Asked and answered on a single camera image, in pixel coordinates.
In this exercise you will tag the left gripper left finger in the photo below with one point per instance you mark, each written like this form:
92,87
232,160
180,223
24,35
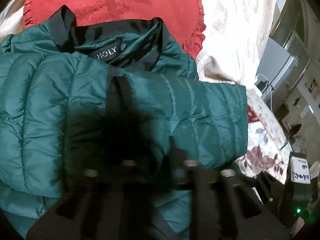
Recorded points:
90,211

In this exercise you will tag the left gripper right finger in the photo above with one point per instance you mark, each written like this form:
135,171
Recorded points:
223,206

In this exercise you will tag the dark green puffer jacket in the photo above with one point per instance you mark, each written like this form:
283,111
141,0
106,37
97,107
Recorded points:
55,128

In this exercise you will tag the floral plush blanket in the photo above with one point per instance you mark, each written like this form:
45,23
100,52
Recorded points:
268,149

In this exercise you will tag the white power strip with chargers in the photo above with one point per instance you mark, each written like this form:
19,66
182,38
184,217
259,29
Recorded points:
265,88

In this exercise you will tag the grey cabinet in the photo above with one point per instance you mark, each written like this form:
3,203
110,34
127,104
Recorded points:
284,64

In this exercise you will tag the beige embossed bedspread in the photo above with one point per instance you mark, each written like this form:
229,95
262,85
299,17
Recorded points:
236,34

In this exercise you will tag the red heart-shaped ruffled pillow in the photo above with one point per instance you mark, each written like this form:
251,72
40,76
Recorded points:
183,18

